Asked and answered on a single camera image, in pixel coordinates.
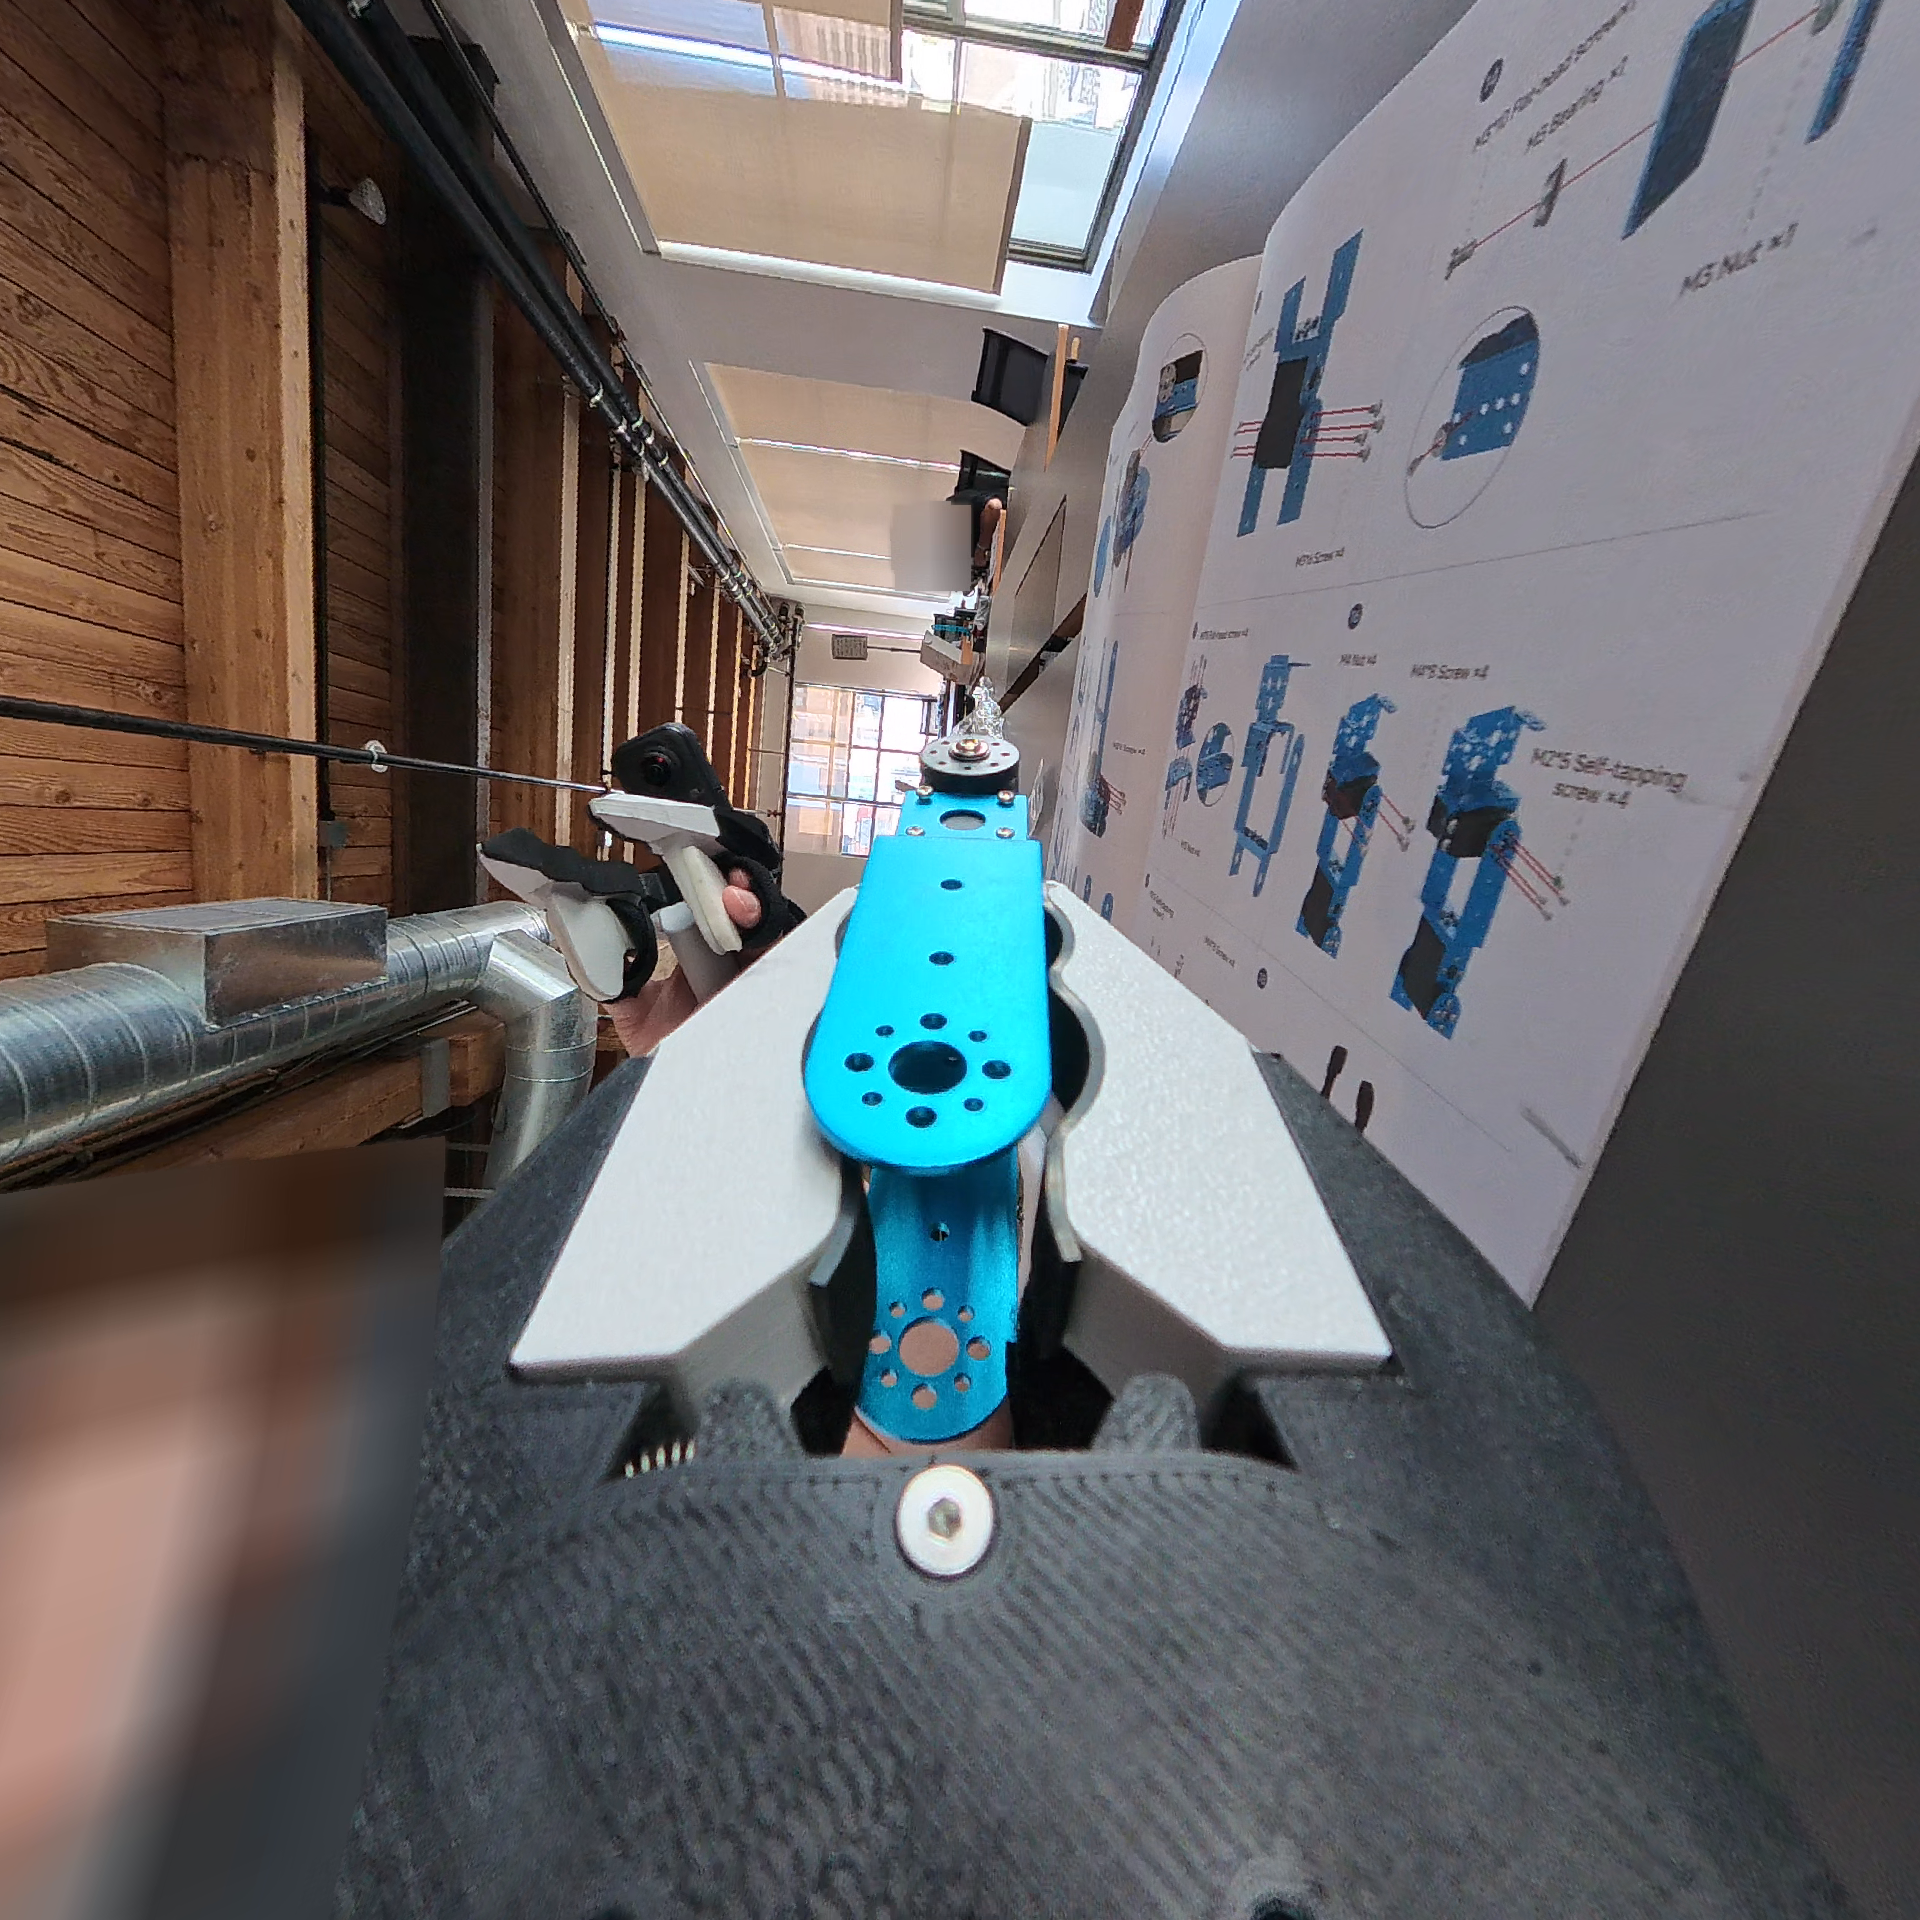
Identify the silver ventilation duct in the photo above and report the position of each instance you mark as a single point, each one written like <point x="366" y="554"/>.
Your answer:
<point x="150" y="1035"/>

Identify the person's left hand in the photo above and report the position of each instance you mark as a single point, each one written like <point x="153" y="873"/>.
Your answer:
<point x="653" y="1020"/>

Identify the blue bracket servo assembly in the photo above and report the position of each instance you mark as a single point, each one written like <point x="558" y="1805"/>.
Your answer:
<point x="931" y="960"/>

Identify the black ceiling pipes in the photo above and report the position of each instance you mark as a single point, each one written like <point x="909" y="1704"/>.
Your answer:
<point x="470" y="149"/>

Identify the dark grey desk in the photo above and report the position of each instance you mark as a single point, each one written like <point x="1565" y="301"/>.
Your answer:
<point x="1723" y="1275"/>

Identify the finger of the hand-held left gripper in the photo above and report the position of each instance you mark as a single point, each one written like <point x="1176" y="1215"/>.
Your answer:
<point x="592" y="937"/>
<point x="653" y="818"/>

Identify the thin black conduit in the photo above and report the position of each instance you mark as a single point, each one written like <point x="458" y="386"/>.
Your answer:
<point x="225" y="733"/>

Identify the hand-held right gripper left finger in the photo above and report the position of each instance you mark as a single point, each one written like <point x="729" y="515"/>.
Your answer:
<point x="675" y="1200"/>

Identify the white assembly instruction sheet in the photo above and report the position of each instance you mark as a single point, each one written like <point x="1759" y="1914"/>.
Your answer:
<point x="1119" y="628"/>
<point x="1650" y="450"/>

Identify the white roller blind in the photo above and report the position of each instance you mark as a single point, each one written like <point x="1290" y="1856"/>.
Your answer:
<point x="855" y="493"/>
<point x="839" y="165"/>

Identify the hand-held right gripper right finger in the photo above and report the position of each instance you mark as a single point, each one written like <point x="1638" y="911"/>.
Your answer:
<point x="1215" y="1200"/>

